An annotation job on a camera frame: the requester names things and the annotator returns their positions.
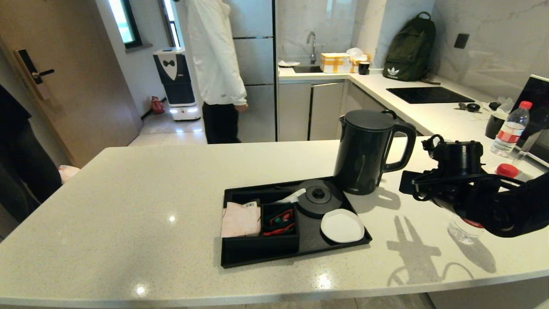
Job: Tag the brown wooden door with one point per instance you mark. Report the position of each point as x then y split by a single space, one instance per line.
77 98

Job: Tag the white sachet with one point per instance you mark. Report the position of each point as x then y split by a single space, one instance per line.
291 196

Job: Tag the dark framed window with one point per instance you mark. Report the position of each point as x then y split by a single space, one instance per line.
170 23
124 21

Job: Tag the red fire extinguisher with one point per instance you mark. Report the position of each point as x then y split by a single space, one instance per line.
157 106

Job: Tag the black round kettle base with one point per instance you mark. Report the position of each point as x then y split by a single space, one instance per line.
318 198

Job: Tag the delivery robot with bowtie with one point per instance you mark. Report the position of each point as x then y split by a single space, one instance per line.
176 86

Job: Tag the white round saucer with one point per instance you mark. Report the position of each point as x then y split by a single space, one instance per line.
342 226

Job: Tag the person in white jacket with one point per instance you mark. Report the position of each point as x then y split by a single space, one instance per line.
216 56

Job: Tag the clear water bottle red label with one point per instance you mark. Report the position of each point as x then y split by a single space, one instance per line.
465 231
508 131

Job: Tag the black serving tray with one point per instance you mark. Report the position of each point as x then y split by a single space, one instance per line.
313 249

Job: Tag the cardboard box yellow tape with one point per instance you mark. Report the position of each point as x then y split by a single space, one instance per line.
335 63

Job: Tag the black induction cooktop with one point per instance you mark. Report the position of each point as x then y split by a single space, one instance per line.
429 95

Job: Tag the pink plastic bag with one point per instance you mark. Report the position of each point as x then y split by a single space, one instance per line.
67 174

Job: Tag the black monitor screen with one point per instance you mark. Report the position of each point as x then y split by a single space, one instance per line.
536 103

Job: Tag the grey kitchen cabinet unit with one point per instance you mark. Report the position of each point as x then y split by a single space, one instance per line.
317 107

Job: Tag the chrome kitchen faucet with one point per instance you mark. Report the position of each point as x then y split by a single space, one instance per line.
312 45

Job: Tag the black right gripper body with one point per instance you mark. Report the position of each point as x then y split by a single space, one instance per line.
439 189

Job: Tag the black organizer box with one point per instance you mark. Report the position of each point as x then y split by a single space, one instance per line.
261 246

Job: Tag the black electric kettle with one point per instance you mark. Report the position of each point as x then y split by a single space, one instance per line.
364 154

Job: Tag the dark green backpack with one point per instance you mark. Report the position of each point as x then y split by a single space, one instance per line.
409 51

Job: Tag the white plastic bag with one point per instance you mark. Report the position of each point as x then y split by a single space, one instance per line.
358 55

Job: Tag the clear acrylic sign holder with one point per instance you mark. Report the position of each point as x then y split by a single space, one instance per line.
532 148

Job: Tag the steel refrigerator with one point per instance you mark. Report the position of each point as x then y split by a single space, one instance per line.
259 86

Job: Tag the kitchen sink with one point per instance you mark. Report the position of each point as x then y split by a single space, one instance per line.
306 69

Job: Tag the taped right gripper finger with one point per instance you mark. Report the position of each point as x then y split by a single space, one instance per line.
411 177
411 189

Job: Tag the pink napkin pack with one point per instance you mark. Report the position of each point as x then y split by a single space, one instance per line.
241 221

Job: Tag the black curved hook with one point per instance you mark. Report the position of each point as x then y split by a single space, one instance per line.
390 112

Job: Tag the small black round object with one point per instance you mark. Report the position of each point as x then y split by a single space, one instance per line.
473 107

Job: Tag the dark wall socket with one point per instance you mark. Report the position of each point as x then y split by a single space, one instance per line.
461 41

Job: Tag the white plate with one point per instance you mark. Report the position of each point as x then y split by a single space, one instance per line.
288 63

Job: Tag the black cup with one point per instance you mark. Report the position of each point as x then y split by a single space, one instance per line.
494 126
363 68

